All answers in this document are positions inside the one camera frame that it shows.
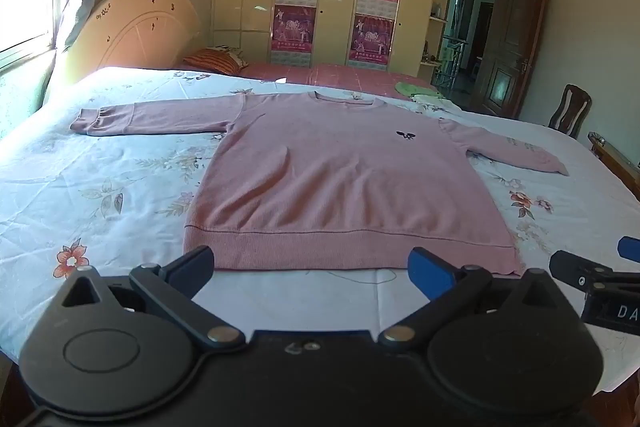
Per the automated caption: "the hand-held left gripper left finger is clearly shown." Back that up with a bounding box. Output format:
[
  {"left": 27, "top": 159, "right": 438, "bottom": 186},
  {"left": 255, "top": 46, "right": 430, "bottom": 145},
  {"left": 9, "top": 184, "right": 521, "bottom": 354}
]
[{"left": 60, "top": 245, "right": 247, "bottom": 350}]

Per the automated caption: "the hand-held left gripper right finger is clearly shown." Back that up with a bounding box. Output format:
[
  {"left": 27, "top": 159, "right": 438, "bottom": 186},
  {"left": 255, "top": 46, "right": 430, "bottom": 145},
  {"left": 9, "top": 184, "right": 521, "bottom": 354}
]
[{"left": 377, "top": 247, "right": 576, "bottom": 350}]

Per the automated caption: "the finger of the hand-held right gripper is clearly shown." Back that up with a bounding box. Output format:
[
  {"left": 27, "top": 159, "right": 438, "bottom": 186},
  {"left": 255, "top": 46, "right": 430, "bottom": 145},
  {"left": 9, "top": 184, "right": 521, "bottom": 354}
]
[
  {"left": 617, "top": 236, "right": 640, "bottom": 264},
  {"left": 549, "top": 250, "right": 640, "bottom": 294}
]

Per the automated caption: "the pink sweater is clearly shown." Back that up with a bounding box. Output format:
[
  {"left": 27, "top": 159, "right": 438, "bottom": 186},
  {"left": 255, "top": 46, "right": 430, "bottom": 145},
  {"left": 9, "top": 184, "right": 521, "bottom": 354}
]
[{"left": 70, "top": 91, "right": 570, "bottom": 279}]

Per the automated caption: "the brown wooden furniture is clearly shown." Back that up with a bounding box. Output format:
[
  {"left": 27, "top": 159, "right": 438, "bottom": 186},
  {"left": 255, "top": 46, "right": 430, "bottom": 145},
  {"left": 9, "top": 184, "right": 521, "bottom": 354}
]
[{"left": 587, "top": 132, "right": 640, "bottom": 201}]

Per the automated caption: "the white floral bedsheet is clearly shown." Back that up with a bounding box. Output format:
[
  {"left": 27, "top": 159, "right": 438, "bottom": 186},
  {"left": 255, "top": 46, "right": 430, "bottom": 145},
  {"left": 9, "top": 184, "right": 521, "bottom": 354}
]
[{"left": 0, "top": 67, "right": 640, "bottom": 395}]

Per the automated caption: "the dark wooden chair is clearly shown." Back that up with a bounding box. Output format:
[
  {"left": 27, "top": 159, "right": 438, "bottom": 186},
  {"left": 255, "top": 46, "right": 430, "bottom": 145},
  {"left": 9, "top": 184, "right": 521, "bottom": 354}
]
[{"left": 548, "top": 84, "right": 593, "bottom": 140}]

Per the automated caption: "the white cloth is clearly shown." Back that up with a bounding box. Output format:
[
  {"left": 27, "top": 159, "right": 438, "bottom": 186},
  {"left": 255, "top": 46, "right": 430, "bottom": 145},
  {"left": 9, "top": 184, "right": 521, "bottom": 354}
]
[{"left": 410, "top": 93, "right": 464, "bottom": 113}]

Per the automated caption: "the green cloth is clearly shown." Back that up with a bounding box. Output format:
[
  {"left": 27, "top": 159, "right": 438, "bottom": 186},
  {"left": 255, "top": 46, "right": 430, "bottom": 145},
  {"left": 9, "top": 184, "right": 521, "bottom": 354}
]
[{"left": 394, "top": 80, "right": 444, "bottom": 100}]

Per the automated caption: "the metal railing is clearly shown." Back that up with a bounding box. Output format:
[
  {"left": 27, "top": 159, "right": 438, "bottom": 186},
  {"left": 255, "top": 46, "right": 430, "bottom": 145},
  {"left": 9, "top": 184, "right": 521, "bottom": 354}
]
[{"left": 434, "top": 38, "right": 469, "bottom": 90}]

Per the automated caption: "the orange striped pillow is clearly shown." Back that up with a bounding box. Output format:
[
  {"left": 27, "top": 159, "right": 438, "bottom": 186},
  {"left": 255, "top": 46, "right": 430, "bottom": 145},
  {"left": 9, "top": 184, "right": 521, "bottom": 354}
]
[{"left": 182, "top": 47, "right": 249, "bottom": 75}]

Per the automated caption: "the pink bed sheet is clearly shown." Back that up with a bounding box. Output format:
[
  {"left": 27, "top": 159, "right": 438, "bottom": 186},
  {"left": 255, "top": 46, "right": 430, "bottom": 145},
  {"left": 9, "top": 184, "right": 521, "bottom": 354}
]
[{"left": 177, "top": 59, "right": 441, "bottom": 100}]

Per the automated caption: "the dark wooden door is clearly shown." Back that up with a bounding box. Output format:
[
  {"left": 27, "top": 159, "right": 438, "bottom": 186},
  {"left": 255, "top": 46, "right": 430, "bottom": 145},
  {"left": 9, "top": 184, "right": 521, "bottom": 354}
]
[{"left": 470, "top": 0, "right": 549, "bottom": 120}]

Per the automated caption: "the cream wooden headboard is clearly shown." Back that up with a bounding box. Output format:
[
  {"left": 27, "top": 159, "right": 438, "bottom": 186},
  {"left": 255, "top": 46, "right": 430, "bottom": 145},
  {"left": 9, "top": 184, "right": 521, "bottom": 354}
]
[{"left": 42, "top": 0, "right": 203, "bottom": 102}]

